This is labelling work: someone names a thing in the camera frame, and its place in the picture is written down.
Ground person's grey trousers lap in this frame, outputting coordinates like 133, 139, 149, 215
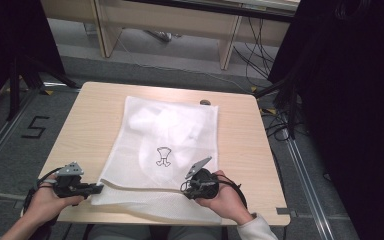
87, 223, 230, 240

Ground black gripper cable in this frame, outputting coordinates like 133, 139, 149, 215
216, 173, 249, 209
21, 166, 64, 221

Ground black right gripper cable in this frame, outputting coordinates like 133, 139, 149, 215
216, 173, 249, 209

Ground white garment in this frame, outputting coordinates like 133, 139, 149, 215
128, 105, 205, 183

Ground metal floor rail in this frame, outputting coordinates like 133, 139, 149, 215
0, 87, 46, 179
279, 128, 336, 240

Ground black hanging cables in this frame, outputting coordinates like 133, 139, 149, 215
232, 16, 281, 86

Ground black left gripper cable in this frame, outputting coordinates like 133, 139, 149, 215
21, 166, 64, 221

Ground black tripod stand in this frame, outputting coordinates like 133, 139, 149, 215
254, 74, 311, 140
6, 54, 81, 122

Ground person's right hand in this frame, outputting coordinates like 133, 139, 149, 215
194, 169, 255, 227

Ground white mesh laundry bag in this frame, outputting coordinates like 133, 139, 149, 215
90, 95, 223, 225

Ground light wooden desk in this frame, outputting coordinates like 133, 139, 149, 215
41, 0, 302, 71

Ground black curtain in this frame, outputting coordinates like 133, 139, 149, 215
267, 0, 384, 240
0, 0, 67, 114

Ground person's left hand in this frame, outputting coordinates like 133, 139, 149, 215
21, 183, 86, 231

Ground black floor cables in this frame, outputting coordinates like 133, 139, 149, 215
259, 105, 312, 143

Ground grey tape strip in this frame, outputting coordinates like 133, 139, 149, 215
275, 206, 298, 218

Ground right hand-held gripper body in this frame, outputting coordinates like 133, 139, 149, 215
184, 156, 221, 201

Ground grey power strip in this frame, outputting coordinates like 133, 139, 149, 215
143, 29, 182, 43

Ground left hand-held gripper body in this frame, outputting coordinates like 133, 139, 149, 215
52, 161, 93, 200

